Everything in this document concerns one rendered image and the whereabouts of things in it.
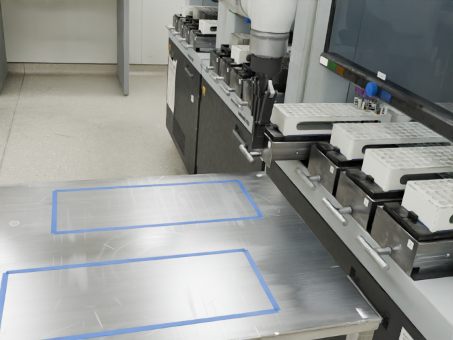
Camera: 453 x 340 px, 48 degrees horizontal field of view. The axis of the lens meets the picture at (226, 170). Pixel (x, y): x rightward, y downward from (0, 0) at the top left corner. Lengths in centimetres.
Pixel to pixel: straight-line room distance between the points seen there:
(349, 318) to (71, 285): 37
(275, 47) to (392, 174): 39
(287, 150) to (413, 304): 50
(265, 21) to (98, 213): 57
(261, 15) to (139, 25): 360
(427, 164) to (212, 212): 47
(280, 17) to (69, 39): 367
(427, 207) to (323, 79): 57
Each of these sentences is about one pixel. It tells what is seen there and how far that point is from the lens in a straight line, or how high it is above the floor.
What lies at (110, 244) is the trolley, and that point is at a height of 82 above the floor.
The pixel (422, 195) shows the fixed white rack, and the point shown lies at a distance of 98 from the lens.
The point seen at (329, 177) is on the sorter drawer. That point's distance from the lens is 119.
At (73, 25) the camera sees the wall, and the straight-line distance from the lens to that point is 471.
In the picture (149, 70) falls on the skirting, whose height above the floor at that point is 4.
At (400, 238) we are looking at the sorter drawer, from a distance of 98.
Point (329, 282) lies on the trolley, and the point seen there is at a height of 82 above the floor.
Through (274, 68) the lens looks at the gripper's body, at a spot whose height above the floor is 98.
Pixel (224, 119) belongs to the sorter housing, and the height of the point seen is 60.
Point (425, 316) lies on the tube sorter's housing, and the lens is 96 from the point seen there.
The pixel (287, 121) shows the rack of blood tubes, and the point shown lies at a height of 85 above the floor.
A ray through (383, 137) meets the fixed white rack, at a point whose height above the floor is 87.
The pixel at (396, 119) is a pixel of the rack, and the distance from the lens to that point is 142.
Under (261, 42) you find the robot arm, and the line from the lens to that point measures 119.
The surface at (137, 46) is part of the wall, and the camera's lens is 477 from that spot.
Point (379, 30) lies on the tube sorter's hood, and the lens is 117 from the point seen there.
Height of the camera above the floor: 126
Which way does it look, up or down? 25 degrees down
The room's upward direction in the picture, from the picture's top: 5 degrees clockwise
